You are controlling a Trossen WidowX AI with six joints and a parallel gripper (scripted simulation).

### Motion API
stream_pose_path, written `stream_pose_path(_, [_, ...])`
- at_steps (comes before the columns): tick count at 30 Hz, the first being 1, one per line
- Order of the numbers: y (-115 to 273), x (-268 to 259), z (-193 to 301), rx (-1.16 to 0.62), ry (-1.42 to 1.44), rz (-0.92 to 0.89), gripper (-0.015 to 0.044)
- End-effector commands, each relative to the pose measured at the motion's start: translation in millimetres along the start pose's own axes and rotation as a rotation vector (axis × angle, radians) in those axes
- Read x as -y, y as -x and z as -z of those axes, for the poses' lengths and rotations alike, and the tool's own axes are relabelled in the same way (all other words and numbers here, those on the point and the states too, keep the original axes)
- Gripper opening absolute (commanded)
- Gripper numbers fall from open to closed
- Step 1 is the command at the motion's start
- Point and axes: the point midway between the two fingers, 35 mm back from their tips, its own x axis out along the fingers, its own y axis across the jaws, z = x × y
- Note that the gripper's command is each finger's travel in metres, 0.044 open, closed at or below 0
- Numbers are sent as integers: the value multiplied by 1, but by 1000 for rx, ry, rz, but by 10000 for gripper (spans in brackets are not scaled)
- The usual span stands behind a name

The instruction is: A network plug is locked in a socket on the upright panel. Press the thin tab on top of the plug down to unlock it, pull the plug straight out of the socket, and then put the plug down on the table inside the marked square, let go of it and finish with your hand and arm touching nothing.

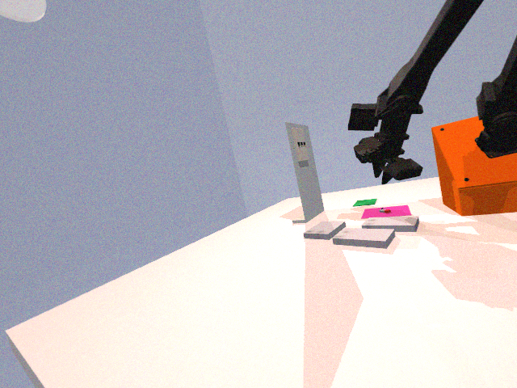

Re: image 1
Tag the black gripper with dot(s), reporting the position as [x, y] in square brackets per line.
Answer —
[397, 168]

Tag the green flat square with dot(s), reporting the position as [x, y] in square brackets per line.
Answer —
[365, 202]

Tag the pink square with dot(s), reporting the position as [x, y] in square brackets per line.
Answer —
[395, 212]

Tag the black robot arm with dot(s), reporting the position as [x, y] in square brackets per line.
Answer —
[496, 103]

